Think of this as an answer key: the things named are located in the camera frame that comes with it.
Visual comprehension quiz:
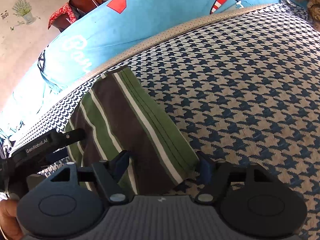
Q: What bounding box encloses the green brown striped shirt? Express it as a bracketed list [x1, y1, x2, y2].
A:
[65, 67, 199, 194]

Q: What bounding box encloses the person left hand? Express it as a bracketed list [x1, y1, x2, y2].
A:
[1, 199, 24, 240]

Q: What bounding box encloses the houndstooth sofa seat cushion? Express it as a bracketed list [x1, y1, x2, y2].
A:
[6, 0, 319, 239]

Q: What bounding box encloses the red patterned cloth on chair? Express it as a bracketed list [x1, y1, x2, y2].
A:
[48, 3, 77, 29]

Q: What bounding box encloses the dark wooden dining chair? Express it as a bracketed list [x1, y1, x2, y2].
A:
[52, 0, 103, 32]

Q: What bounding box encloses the blue printed sofa back cover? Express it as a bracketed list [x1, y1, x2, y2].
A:
[0, 0, 308, 140]

